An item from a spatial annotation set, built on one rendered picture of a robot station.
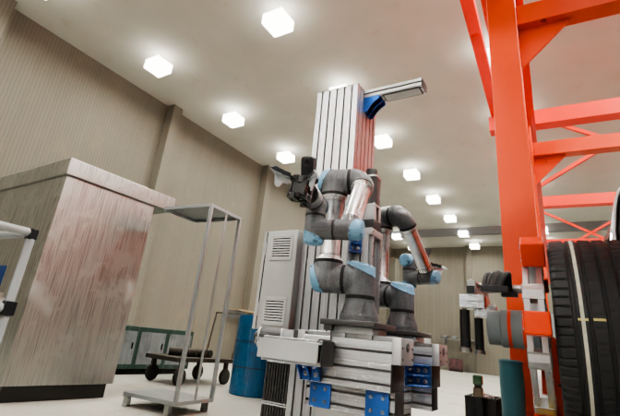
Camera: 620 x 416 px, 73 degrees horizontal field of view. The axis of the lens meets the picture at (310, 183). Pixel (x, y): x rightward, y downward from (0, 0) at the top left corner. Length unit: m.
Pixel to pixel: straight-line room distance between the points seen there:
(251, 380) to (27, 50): 8.09
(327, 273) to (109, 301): 3.57
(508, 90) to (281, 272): 1.61
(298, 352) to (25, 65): 9.70
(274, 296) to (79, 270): 3.07
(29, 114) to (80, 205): 5.80
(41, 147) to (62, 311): 6.09
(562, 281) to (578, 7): 1.80
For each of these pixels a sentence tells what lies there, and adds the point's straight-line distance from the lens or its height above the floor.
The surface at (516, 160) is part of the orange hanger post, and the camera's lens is 2.46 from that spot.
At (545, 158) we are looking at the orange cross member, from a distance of 4.64.
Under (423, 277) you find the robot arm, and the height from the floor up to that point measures 1.11.
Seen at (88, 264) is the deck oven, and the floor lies 1.25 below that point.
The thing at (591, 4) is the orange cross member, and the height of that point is 2.62.
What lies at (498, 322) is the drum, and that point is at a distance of 1.82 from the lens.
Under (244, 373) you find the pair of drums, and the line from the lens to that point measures 5.95.
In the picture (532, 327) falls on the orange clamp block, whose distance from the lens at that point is 1.51.
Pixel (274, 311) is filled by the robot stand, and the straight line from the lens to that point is 2.03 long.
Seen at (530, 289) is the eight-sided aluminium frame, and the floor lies 0.96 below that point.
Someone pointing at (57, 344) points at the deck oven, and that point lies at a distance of 4.81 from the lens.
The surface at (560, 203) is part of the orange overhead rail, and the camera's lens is 8.15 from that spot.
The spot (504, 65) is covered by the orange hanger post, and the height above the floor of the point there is 2.33.
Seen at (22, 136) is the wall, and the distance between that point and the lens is 10.30.
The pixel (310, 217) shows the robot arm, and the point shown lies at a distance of 1.53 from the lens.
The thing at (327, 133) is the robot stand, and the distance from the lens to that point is 2.22.
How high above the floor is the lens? 0.73
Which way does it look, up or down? 20 degrees up
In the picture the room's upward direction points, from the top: 6 degrees clockwise
